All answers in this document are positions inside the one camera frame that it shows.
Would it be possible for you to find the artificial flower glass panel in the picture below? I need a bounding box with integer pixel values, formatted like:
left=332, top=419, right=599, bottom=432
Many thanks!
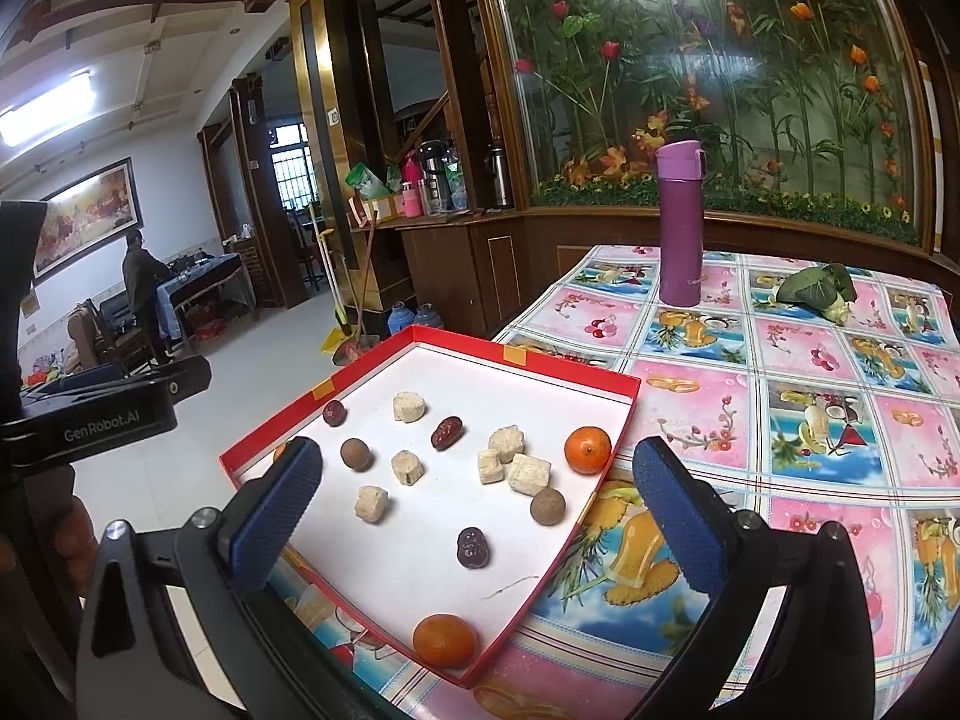
left=498, top=0, right=919, bottom=244

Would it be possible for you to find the red shallow box lid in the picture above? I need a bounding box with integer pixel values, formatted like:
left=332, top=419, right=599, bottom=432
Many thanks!
left=220, top=325, right=641, bottom=688

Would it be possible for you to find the grey thermos jug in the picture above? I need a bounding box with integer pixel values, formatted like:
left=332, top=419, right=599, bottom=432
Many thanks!
left=413, top=302, right=444, bottom=328

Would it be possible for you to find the brown longan fruit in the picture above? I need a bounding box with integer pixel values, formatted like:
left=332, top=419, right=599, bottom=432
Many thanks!
left=530, top=488, right=566, bottom=527
left=340, top=437, right=374, bottom=473

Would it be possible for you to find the fruit pattern tablecloth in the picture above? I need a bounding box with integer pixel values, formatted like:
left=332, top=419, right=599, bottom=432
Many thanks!
left=274, top=252, right=958, bottom=718

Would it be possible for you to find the wooden chair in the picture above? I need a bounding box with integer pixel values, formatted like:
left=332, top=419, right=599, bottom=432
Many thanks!
left=83, top=293, right=153, bottom=374

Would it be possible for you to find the dark side table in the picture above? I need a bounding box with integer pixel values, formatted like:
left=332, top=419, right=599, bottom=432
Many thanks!
left=156, top=254, right=259, bottom=344

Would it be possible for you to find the beige pastry cube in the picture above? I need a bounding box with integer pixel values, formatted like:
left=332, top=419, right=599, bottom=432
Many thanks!
left=391, top=450, right=425, bottom=486
left=488, top=424, right=526, bottom=465
left=392, top=392, right=427, bottom=424
left=506, top=454, right=551, bottom=497
left=355, top=486, right=389, bottom=525

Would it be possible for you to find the yellow broom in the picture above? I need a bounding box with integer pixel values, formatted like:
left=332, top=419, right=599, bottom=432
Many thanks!
left=308, top=206, right=353, bottom=355

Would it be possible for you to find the fluorescent ceiling light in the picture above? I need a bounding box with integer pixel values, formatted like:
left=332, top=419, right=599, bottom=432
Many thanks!
left=0, top=71, right=96, bottom=148

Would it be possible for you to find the purple thermos bottle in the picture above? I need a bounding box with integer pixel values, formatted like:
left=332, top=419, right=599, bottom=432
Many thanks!
left=656, top=140, right=704, bottom=307

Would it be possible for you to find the person in dark jacket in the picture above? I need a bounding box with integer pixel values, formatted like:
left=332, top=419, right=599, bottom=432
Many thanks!
left=122, top=229, right=172, bottom=366

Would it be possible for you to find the green leafy vegetable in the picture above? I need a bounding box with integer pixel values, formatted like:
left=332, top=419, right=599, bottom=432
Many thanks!
left=775, top=263, right=857, bottom=327

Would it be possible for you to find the framed horse painting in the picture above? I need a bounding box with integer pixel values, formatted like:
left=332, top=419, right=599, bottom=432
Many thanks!
left=32, top=158, right=142, bottom=281

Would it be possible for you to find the blue thermos jug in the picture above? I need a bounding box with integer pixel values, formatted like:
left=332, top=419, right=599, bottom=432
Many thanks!
left=387, top=301, right=416, bottom=335

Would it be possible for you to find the pink bottle on counter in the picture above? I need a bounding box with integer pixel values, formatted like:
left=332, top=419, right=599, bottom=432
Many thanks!
left=400, top=151, right=423, bottom=218

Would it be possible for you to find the red dustpan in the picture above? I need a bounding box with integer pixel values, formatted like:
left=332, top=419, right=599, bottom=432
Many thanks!
left=332, top=335, right=381, bottom=367

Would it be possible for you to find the steel kettle flask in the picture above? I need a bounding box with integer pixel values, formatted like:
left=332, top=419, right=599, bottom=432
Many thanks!
left=485, top=142, right=511, bottom=208

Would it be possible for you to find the dark red jujube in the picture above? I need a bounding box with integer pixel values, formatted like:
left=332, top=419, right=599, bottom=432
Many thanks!
left=322, top=400, right=347, bottom=427

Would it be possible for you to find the person's left hand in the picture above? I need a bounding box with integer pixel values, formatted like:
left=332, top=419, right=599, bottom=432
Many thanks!
left=2, top=465, right=98, bottom=613

